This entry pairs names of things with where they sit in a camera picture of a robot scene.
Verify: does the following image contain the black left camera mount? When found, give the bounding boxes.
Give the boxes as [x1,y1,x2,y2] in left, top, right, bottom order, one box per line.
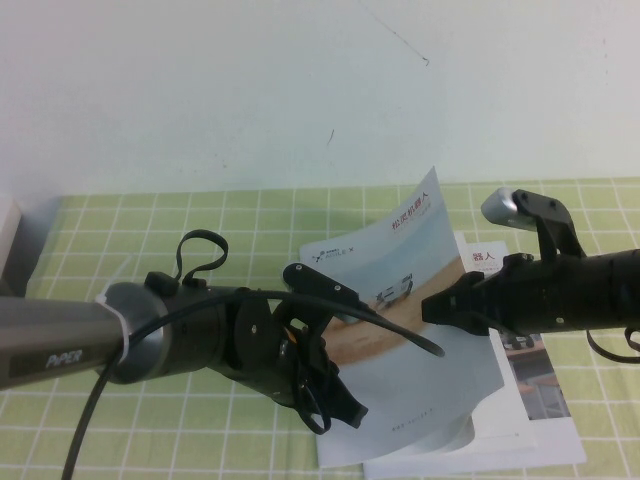
[281,263,362,361]

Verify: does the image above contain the desert cover AgileX booklet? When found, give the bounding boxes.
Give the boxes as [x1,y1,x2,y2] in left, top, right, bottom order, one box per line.
[298,164,507,470]

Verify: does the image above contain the thick black camera cable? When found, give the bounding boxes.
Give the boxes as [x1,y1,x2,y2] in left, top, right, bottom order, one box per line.
[69,288,447,480]

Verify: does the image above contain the flat black cable loop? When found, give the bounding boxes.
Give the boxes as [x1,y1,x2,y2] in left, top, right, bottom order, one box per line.
[175,228,230,287]

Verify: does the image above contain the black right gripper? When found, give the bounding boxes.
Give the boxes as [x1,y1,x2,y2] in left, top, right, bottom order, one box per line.
[422,252,609,336]

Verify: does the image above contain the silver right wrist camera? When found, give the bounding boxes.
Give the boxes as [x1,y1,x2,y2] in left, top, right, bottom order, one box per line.
[481,188,537,232]

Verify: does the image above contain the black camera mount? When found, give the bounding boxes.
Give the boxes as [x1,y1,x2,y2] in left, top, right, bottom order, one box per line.
[512,188,587,261]
[281,263,362,361]

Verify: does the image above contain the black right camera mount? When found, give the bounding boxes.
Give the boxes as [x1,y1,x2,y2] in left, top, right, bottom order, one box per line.
[512,188,587,261]

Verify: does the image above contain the white zip tie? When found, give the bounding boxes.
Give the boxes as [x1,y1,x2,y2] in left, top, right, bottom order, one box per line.
[96,284,135,360]

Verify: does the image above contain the office photo cover booklet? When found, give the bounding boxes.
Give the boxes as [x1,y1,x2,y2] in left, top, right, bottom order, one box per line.
[362,230,587,480]

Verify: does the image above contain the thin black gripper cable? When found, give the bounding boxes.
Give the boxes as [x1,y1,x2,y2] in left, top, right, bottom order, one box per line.
[292,349,334,437]
[585,324,640,364]

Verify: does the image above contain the green checked tablecloth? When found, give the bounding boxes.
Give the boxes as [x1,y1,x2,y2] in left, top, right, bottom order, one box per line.
[0,177,640,480]

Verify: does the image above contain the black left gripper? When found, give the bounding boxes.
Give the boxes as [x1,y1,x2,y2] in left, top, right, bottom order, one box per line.
[272,319,370,430]

